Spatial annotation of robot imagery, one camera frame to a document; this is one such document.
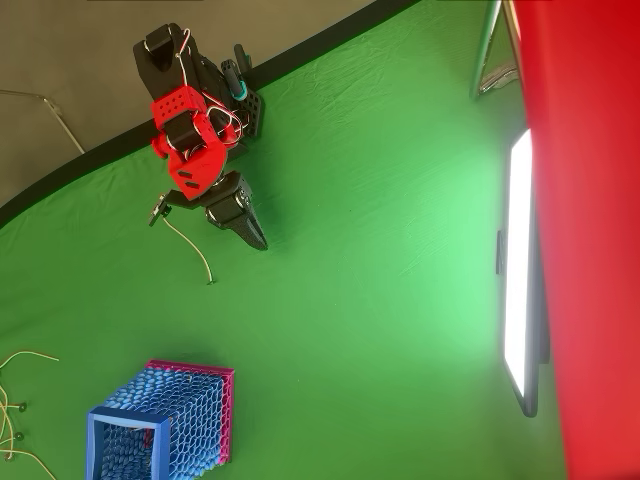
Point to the large red blurred object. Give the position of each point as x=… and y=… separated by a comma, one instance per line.
x=590, y=200

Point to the chrome tube stand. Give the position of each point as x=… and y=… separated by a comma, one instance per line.
x=484, y=50

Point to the green cloth with black rim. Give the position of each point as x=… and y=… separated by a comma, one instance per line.
x=350, y=250

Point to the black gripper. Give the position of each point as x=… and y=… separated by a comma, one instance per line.
x=229, y=206

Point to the blue and magenta lattice basket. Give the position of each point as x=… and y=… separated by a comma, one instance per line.
x=190, y=415

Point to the small black wrist module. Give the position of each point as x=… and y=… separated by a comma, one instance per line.
x=159, y=210

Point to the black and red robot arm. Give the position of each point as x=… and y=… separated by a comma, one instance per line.
x=172, y=107

